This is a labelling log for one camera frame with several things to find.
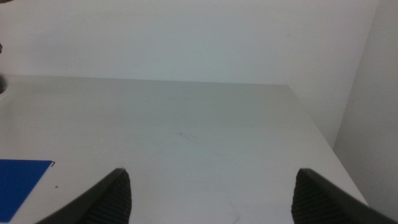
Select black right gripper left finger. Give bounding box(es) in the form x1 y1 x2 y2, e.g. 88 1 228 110
34 167 132 224

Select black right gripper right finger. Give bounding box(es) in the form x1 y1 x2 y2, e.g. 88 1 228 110
290 168 398 224

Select black and white shoe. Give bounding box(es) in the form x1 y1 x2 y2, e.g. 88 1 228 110
0 73 7 101

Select blue rectangular mat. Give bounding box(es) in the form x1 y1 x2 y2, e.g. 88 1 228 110
0 159 53 223

